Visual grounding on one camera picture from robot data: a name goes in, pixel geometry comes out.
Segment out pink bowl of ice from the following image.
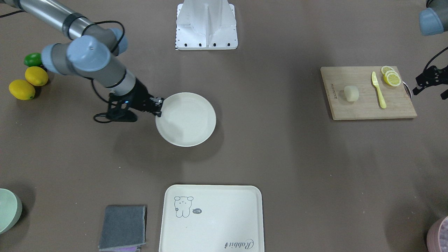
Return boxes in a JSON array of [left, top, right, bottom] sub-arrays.
[[427, 216, 448, 252]]

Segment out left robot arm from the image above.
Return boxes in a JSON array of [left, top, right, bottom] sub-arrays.
[[412, 0, 448, 96]]

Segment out cream rabbit tray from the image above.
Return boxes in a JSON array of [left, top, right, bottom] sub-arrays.
[[159, 184, 265, 252]]

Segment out cream round plate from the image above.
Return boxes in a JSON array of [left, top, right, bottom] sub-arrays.
[[155, 92, 217, 147]]

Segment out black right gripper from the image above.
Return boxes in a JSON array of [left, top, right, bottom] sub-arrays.
[[119, 79, 165, 118]]

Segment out green lime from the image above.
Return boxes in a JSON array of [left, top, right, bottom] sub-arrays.
[[23, 52, 43, 67]]

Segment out folded grey cloth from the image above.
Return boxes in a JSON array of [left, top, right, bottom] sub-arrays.
[[99, 205, 147, 252]]

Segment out yellow lemon lower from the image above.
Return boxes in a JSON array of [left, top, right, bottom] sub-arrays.
[[9, 79, 36, 100]]

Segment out yellow plastic knife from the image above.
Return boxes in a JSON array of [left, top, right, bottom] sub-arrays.
[[371, 71, 387, 109]]

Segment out wooden cutting board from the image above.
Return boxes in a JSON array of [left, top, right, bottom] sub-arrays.
[[320, 66, 417, 121]]

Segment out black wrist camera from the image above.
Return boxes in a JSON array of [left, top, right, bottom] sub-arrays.
[[93, 93, 138, 124]]

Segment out lemon slices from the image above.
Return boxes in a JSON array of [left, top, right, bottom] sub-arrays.
[[381, 65, 402, 87]]

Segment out mint green bowl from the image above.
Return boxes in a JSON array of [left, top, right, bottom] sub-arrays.
[[0, 188, 22, 234]]

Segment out yellow lemon upper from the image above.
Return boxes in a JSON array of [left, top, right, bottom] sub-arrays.
[[24, 66, 49, 86]]

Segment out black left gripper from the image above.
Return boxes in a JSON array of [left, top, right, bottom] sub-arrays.
[[412, 65, 448, 95]]

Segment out yellow lemon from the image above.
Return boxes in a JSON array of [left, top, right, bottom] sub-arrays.
[[24, 66, 49, 86], [9, 79, 36, 100]]

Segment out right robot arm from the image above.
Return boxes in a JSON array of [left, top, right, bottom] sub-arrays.
[[1, 0, 164, 123]]

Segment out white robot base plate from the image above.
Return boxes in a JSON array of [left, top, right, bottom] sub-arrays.
[[175, 0, 238, 50]]

